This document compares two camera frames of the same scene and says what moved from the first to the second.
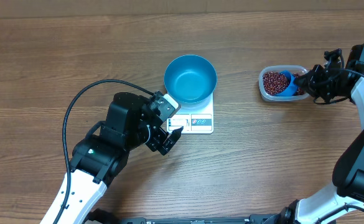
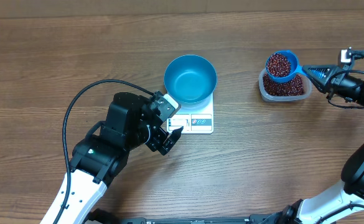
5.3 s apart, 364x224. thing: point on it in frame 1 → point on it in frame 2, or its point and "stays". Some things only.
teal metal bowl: [191, 79] stays
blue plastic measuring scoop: [292, 87] → [295, 69]
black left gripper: [155, 144] stays
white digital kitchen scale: [200, 121] stays
